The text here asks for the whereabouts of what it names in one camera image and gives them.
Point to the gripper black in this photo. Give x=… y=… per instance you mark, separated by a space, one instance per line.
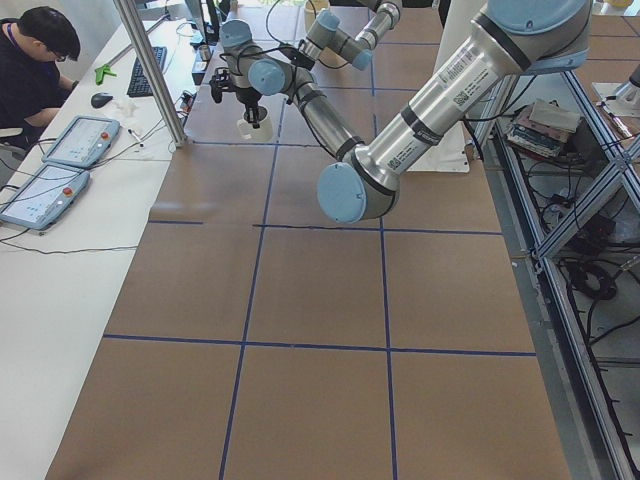
x=248 y=98

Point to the white mug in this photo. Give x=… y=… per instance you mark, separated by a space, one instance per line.
x=259 y=131

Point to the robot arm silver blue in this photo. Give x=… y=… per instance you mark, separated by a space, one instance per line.
x=350 y=35
x=506 y=38

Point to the small metal cup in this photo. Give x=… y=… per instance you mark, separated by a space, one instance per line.
x=204 y=52

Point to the black white marker pen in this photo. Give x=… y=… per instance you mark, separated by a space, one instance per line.
x=137 y=138

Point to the crumpled white tissue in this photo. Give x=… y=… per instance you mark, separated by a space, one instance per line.
x=125 y=108

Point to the black computer mouse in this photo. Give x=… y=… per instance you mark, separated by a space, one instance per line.
x=100 y=100

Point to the green plastic tool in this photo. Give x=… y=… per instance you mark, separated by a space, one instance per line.
x=102 y=72

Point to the upper teach pendant tablet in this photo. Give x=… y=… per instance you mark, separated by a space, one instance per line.
x=83 y=142

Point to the teach pendant tablet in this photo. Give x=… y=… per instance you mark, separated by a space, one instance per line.
x=83 y=142
x=43 y=199

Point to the seated person black shirt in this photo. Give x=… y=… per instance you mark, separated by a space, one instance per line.
x=32 y=87

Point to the lower teach pendant tablet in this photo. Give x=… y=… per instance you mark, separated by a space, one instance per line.
x=43 y=199

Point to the stack of books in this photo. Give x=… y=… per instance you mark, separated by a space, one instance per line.
x=543 y=128

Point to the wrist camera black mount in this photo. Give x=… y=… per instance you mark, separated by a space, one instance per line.
x=221 y=83
x=296 y=56

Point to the aluminium frame post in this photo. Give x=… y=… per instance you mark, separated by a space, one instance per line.
x=142 y=46

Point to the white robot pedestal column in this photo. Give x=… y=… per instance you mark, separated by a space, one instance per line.
x=465 y=70

